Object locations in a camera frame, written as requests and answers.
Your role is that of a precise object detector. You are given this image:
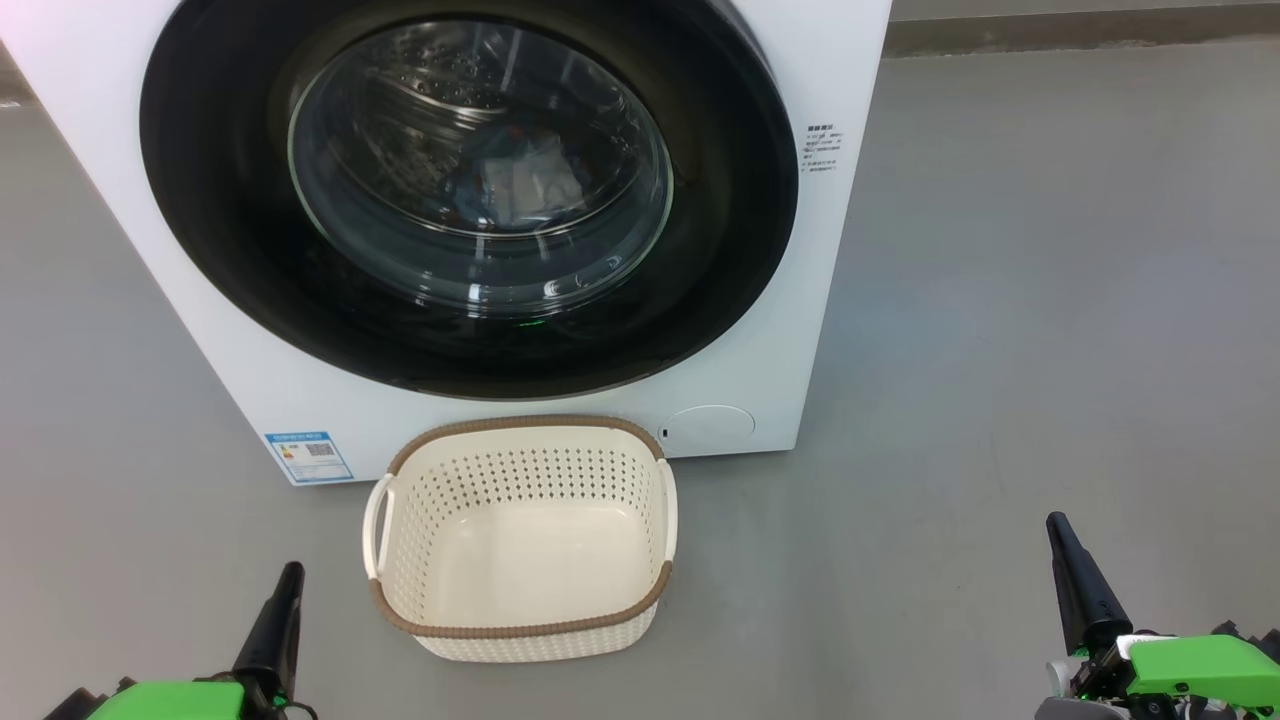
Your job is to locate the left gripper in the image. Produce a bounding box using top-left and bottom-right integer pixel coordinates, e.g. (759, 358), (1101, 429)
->
(45, 562), (316, 720)

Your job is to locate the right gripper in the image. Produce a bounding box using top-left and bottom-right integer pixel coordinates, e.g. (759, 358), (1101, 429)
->
(1035, 512), (1280, 720)

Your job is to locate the black round glass washer door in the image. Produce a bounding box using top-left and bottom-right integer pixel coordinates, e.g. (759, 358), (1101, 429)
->
(140, 0), (800, 401)

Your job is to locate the blue cartoon print garment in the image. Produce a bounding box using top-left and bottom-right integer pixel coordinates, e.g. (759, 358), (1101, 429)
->
(440, 120), (591, 236)

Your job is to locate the white garment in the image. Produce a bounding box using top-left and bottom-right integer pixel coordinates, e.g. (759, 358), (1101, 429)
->
(478, 150), (583, 226)

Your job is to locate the white front-load washing machine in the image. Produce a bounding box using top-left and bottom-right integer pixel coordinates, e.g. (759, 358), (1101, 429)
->
(0, 0), (894, 488)

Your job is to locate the stainless steel washing machine drum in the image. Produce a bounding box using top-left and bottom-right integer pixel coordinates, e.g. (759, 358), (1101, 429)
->
(290, 20), (673, 316)

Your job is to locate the blue energy label sticker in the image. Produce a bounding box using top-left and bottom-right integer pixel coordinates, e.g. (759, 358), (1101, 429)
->
(264, 431), (354, 484)

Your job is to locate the cream perforated laundry basket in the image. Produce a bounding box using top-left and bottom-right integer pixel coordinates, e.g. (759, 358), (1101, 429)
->
(362, 415), (679, 663)

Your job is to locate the round drain filter cover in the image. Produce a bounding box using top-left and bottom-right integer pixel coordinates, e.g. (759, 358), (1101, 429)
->
(665, 405), (756, 448)

